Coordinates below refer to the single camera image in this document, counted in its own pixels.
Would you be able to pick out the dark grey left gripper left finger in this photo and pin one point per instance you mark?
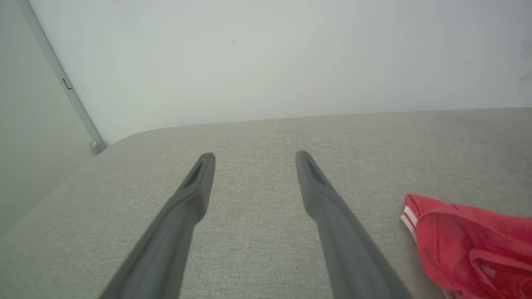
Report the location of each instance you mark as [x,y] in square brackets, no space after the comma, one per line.
[166,249]

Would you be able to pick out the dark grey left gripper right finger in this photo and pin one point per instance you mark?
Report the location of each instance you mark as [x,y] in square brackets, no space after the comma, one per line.
[349,253]

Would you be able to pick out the red jersey with white stripes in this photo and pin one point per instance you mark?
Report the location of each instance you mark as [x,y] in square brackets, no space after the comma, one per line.
[449,236]

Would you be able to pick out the grey metal rail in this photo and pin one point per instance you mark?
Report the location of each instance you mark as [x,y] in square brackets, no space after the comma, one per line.
[66,84]

